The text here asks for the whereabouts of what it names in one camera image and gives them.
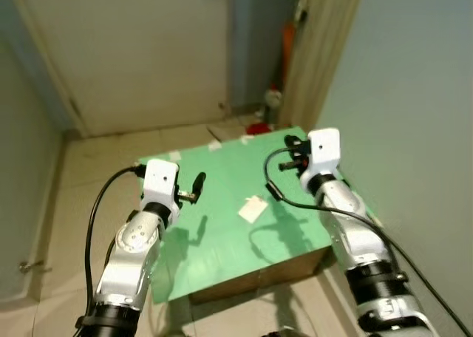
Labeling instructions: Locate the beige door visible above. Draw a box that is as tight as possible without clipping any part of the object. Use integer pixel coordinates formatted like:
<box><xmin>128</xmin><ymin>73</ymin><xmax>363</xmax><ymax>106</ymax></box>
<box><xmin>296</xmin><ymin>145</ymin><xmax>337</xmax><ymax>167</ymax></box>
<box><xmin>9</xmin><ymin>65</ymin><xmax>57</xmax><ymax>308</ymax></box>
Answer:
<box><xmin>13</xmin><ymin>0</ymin><xmax>231</xmax><ymax>137</ymax></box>

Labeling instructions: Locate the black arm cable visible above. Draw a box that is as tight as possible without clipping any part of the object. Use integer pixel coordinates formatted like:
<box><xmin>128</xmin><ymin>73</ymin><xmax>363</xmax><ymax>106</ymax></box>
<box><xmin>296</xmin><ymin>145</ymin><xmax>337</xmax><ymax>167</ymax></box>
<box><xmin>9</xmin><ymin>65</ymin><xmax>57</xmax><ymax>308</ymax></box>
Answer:
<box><xmin>84</xmin><ymin>166</ymin><xmax>146</xmax><ymax>330</ymax></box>
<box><xmin>264</xmin><ymin>146</ymin><xmax>473</xmax><ymax>337</ymax></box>

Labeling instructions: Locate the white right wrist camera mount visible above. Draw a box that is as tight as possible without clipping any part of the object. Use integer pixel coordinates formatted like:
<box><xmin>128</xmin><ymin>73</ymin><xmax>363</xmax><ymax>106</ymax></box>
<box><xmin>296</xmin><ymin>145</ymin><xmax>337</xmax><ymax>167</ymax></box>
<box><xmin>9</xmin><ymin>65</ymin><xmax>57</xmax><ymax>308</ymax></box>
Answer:
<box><xmin>307</xmin><ymin>128</ymin><xmax>341</xmax><ymax>177</ymax></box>

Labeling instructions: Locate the light green cover sheet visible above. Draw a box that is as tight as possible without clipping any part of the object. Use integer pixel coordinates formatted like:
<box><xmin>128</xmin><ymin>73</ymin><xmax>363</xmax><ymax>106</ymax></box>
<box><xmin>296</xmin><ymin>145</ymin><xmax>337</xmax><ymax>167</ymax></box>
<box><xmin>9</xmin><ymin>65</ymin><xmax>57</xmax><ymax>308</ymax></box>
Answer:
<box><xmin>137</xmin><ymin>126</ymin><xmax>385</xmax><ymax>305</ymax></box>

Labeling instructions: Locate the small red floor item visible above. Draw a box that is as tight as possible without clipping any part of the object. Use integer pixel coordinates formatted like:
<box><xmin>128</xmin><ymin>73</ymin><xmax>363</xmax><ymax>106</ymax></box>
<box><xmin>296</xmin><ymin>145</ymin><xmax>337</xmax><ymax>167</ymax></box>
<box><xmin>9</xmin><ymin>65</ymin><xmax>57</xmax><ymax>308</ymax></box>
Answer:
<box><xmin>246</xmin><ymin>122</ymin><xmax>274</xmax><ymax>135</ymax></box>

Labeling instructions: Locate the red and white bottle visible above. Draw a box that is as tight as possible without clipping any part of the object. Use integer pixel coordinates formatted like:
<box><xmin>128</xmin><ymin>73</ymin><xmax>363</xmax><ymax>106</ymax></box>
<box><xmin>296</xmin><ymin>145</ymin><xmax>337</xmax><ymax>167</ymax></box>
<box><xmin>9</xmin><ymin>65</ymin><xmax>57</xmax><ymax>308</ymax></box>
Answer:
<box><xmin>265</xmin><ymin>88</ymin><xmax>285</xmax><ymax>125</ymax></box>

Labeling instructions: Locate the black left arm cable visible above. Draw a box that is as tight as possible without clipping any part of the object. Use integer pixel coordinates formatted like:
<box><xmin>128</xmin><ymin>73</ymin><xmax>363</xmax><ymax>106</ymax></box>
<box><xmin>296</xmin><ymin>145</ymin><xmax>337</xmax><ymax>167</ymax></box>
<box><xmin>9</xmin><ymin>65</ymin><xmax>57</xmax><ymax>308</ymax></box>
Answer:
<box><xmin>84</xmin><ymin>166</ymin><xmax>146</xmax><ymax>330</ymax></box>

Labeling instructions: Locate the small metal door latch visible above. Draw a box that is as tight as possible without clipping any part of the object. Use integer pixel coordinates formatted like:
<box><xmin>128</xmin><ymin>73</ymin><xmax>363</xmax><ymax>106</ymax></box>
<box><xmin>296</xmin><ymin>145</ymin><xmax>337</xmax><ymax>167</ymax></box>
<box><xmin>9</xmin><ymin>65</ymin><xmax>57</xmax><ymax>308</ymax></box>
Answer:
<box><xmin>18</xmin><ymin>259</ymin><xmax>47</xmax><ymax>274</ymax></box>

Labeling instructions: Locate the light wooden plank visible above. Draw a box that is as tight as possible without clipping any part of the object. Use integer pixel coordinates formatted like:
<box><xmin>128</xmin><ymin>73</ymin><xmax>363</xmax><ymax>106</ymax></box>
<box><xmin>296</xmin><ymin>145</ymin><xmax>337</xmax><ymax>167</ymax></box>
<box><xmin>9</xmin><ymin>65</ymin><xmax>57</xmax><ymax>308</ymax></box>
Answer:
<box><xmin>279</xmin><ymin>0</ymin><xmax>364</xmax><ymax>131</ymax></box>

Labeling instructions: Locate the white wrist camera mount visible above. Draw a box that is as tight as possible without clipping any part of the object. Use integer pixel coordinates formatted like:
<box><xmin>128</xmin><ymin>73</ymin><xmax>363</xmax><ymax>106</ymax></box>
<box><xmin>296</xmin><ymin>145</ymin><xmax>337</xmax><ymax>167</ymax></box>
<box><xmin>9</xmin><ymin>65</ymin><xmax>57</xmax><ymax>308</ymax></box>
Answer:
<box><xmin>141</xmin><ymin>159</ymin><xmax>180</xmax><ymax>208</ymax></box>
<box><xmin>307</xmin><ymin>128</ymin><xmax>341</xmax><ymax>177</ymax></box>

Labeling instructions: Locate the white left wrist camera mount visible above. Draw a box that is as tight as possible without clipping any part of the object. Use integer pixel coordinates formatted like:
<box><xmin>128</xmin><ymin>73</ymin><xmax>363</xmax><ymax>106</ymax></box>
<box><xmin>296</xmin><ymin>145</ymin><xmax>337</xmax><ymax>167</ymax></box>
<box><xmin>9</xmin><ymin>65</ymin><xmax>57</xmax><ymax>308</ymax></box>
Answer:
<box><xmin>141</xmin><ymin>159</ymin><xmax>180</xmax><ymax>208</ymax></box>

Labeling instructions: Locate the orange broom handle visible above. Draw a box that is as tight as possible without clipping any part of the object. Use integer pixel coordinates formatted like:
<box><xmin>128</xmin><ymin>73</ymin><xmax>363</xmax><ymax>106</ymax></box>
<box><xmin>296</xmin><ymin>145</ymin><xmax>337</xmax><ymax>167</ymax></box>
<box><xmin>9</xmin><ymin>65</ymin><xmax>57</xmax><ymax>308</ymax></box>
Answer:
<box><xmin>279</xmin><ymin>19</ymin><xmax>298</xmax><ymax>94</ymax></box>

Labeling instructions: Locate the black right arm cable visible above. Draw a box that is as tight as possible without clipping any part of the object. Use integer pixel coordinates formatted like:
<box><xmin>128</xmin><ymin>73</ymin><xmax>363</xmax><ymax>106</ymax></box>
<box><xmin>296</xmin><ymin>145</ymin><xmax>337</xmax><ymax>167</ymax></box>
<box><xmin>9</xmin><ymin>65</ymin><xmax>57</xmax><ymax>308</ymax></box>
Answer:
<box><xmin>264</xmin><ymin>146</ymin><xmax>473</xmax><ymax>337</ymax></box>

